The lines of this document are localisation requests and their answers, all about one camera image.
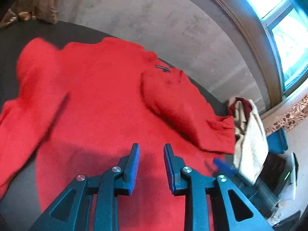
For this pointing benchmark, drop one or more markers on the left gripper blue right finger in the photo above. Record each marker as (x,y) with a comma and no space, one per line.
(211,203)

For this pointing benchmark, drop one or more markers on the brown patterned curtain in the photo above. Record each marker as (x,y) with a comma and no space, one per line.
(24,10)
(290,119)

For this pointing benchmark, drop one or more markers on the brown patterned left curtain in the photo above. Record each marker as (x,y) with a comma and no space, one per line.
(24,10)

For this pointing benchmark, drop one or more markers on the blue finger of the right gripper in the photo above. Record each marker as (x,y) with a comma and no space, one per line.
(224,168)

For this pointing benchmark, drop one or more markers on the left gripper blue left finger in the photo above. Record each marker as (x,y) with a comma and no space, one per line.
(71,210)

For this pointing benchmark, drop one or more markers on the blue plastic storage bin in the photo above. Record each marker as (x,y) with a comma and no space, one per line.
(277,142)

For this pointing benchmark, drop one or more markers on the cream knit sweater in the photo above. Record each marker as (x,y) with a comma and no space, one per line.
(251,149)

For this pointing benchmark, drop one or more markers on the brown patterned right curtain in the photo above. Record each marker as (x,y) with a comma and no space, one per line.
(290,119)

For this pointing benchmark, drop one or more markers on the beige folded garment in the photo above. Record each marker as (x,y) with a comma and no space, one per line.
(239,120)

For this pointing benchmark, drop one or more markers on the clear plastic storage box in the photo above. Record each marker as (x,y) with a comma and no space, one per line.
(291,178)

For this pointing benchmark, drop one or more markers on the black cloth over box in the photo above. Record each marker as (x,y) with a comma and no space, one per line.
(273,167)

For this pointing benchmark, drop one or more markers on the window with frame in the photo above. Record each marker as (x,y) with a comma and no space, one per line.
(286,29)

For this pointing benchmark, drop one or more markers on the red knit sweater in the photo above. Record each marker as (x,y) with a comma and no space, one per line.
(80,108)

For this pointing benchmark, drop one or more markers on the dark red garment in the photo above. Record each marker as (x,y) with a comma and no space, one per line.
(247,108)

